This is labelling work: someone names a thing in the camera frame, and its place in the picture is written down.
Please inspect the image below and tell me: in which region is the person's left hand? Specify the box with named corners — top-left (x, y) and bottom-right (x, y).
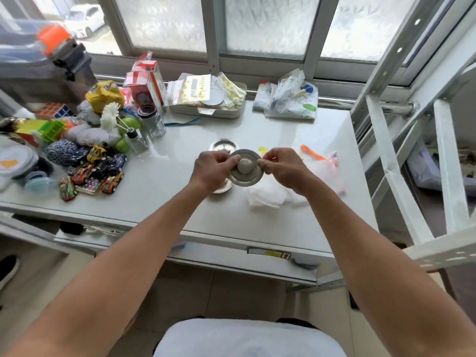
top-left (189, 150), bottom-right (241, 200)

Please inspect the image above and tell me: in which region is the person's right hand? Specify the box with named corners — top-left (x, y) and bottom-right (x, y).
top-left (258, 147), bottom-right (317, 198)

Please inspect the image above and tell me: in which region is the round metal lid with knob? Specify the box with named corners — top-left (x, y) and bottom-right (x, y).
top-left (228, 149), bottom-right (265, 187)

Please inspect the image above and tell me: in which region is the person's right forearm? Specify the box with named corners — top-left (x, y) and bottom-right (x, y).
top-left (295, 182), bottom-right (476, 357)

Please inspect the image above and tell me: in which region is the person's left forearm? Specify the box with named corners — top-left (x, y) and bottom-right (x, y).
top-left (0, 181), bottom-right (211, 357)

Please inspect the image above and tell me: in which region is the small round metal dish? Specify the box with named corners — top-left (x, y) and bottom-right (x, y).
top-left (208, 139), bottom-right (238, 154)
top-left (212, 178), bottom-right (234, 195)

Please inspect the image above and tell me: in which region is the white plastic bag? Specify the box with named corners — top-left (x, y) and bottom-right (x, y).
top-left (245, 152), bottom-right (346, 208)

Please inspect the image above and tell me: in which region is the orange plastic strip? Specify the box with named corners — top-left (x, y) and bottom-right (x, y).
top-left (300, 144), bottom-right (338, 167)

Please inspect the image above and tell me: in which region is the cream metal tray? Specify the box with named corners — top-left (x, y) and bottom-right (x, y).
top-left (168, 82), bottom-right (247, 119)

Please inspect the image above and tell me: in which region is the dotted wet wipes pack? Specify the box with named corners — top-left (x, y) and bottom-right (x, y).
top-left (257, 69), bottom-right (319, 119)

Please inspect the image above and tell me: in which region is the pile of clear printed packets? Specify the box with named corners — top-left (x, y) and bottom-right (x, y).
top-left (166, 72), bottom-right (247, 109)

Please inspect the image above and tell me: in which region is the yellow warning sticker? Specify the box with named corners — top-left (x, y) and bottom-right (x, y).
top-left (247, 247), bottom-right (291, 261)

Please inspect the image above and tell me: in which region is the glass jar with black lid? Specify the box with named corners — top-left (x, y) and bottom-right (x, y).
top-left (137, 105), bottom-right (166, 139)

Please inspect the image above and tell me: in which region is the small clear bottle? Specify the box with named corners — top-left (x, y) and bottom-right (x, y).
top-left (126, 128), bottom-right (149, 154)

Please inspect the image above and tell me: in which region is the dark blue toy car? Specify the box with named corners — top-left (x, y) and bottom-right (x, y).
top-left (107, 153), bottom-right (128, 176)

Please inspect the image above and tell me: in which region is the red checkered box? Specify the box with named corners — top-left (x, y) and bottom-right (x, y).
top-left (123, 52), bottom-right (168, 108)

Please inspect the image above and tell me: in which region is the orange toy car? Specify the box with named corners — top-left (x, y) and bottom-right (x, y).
top-left (101, 171), bottom-right (125, 194)

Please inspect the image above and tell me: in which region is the white artificial flower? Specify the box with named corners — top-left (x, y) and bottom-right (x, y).
top-left (100, 102), bottom-right (135, 133)

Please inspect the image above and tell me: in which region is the yellow toy car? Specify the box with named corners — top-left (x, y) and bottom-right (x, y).
top-left (87, 145), bottom-right (108, 163)

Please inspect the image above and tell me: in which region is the yellow crumpled packet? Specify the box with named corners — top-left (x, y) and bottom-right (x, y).
top-left (85, 80), bottom-right (126, 114)

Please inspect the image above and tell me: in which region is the red toy car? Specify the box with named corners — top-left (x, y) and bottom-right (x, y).
top-left (71, 163), bottom-right (98, 185)

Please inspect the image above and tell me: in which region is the green toy car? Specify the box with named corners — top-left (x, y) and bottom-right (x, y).
top-left (57, 176), bottom-right (78, 202)

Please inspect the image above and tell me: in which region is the blue white twine ball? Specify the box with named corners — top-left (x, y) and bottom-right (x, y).
top-left (45, 140), bottom-right (90, 167)

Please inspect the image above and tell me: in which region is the person's white shirt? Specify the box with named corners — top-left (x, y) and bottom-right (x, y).
top-left (153, 318), bottom-right (347, 357)

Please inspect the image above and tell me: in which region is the colourful puzzle cube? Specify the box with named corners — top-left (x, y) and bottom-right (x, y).
top-left (34, 102), bottom-right (75, 119)

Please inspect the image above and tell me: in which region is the green yellow plastic toy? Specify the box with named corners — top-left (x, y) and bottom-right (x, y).
top-left (16, 119), bottom-right (67, 144)

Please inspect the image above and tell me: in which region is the blue round lid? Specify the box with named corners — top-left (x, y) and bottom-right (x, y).
top-left (23, 171), bottom-right (56, 194)

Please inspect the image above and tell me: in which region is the orange black device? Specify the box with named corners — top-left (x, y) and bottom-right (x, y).
top-left (37, 25), bottom-right (92, 82)

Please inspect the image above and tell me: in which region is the white car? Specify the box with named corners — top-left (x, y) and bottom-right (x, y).
top-left (63, 3), bottom-right (106, 38)

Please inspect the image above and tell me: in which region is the clear plastic container with lid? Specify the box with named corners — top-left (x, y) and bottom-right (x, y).
top-left (0, 135), bottom-right (39, 179)

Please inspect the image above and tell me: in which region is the blue lanyard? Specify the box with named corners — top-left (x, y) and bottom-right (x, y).
top-left (164, 116), bottom-right (204, 127)

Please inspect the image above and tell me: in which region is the window frame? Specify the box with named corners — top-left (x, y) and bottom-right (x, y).
top-left (89, 0), bottom-right (443, 93)

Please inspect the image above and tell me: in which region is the white metal frame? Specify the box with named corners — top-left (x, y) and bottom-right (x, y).
top-left (350, 0), bottom-right (476, 273)

